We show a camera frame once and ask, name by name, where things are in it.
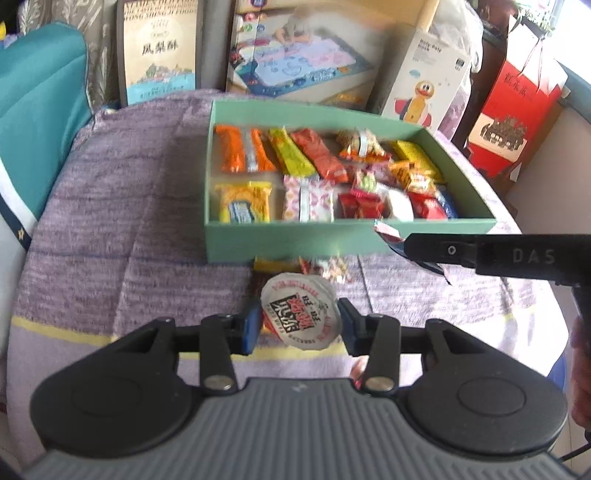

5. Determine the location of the black cable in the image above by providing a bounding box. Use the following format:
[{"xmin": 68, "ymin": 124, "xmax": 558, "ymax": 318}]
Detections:
[{"xmin": 556, "ymin": 429, "xmax": 591, "ymax": 464}]

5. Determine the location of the plain yellow snack packet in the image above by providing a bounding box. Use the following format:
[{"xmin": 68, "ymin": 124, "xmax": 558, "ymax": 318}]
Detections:
[{"xmin": 392, "ymin": 140, "xmax": 446, "ymax": 183}]

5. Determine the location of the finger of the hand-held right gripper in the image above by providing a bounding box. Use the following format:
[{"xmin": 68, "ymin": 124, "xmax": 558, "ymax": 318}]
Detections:
[{"xmin": 405, "ymin": 233, "xmax": 479, "ymax": 271}]

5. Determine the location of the grey patterned curtain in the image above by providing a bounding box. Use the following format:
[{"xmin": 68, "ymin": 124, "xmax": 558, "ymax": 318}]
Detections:
[{"xmin": 16, "ymin": 0, "xmax": 121, "ymax": 109}]

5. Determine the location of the red gift bag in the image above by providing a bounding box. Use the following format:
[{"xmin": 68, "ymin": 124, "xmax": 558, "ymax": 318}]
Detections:
[{"xmin": 464, "ymin": 14, "xmax": 568, "ymax": 178}]

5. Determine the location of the small orange snack packet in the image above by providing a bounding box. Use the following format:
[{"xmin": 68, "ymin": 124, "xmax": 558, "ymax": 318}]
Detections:
[{"xmin": 388, "ymin": 159, "xmax": 437, "ymax": 195}]

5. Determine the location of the blue plastic stool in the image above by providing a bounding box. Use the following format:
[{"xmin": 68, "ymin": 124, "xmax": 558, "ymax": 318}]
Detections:
[{"xmin": 549, "ymin": 353, "xmax": 568, "ymax": 391}]

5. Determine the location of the red white candy packet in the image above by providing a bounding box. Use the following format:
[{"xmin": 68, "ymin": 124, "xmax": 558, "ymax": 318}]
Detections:
[{"xmin": 299, "ymin": 256, "xmax": 354, "ymax": 283}]

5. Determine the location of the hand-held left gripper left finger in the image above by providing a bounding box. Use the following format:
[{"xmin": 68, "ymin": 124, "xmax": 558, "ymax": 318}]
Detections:
[{"xmin": 98, "ymin": 300, "xmax": 264, "ymax": 393}]

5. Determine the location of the small red green candy packet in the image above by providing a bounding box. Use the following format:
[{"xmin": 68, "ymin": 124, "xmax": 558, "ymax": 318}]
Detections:
[{"xmin": 351, "ymin": 168, "xmax": 389, "ymax": 197}]

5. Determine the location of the teal cushion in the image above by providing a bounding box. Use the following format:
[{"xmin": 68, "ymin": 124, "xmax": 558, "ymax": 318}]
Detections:
[{"xmin": 0, "ymin": 21, "xmax": 93, "ymax": 259}]

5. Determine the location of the red white blue snack packet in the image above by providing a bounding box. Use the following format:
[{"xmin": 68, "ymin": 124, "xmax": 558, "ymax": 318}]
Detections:
[{"xmin": 373, "ymin": 219, "xmax": 451, "ymax": 284}]

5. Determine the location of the white lid jelly cup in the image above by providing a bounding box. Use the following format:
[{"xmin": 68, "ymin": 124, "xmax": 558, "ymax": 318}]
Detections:
[{"xmin": 260, "ymin": 272, "xmax": 345, "ymax": 350}]

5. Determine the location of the pink patterned snack packet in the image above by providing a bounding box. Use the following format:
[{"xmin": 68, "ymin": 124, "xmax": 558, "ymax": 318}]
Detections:
[{"xmin": 281, "ymin": 174, "xmax": 335, "ymax": 223}]

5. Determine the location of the green cardboard box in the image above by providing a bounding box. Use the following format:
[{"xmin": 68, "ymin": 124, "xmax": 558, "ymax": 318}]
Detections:
[{"xmin": 203, "ymin": 99, "xmax": 498, "ymax": 265}]

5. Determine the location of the long orange red snack packet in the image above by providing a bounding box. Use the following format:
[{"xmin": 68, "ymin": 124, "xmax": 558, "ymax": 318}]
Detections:
[{"xmin": 290, "ymin": 128, "xmax": 349, "ymax": 184}]

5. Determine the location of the duck toy box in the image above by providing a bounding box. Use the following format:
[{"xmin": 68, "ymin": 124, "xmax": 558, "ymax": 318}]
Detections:
[{"xmin": 381, "ymin": 28, "xmax": 472, "ymax": 132}]

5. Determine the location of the person's right hand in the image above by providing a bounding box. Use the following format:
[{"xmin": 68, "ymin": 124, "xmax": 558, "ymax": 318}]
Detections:
[{"xmin": 570, "ymin": 318, "xmax": 591, "ymax": 431}]

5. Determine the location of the drawing mat toy box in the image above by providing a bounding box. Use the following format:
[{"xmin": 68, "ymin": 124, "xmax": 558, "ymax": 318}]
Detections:
[{"xmin": 225, "ymin": 0, "xmax": 437, "ymax": 114}]

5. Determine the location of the clear plastic bag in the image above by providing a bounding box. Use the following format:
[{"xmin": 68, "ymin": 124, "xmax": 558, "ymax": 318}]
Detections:
[{"xmin": 434, "ymin": 0, "xmax": 485, "ymax": 75}]

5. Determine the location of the beige pastry gift box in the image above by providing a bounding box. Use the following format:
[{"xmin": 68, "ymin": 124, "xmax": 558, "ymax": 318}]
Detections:
[{"xmin": 115, "ymin": 0, "xmax": 204, "ymax": 107}]

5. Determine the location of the yellow green snack packet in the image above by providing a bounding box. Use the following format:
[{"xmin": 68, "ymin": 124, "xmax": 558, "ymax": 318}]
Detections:
[{"xmin": 268, "ymin": 128, "xmax": 317, "ymax": 177}]

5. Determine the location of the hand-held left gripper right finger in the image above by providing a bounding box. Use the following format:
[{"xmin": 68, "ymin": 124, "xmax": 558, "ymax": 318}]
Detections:
[{"xmin": 338, "ymin": 298, "xmax": 505, "ymax": 394}]

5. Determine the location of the small yellow snack packet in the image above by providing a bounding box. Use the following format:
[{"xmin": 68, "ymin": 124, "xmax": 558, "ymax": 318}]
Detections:
[{"xmin": 253, "ymin": 257, "xmax": 301, "ymax": 274}]

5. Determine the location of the yellow blue label snack packet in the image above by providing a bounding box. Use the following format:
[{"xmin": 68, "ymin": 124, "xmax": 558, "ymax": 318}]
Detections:
[{"xmin": 213, "ymin": 181, "xmax": 273, "ymax": 224}]

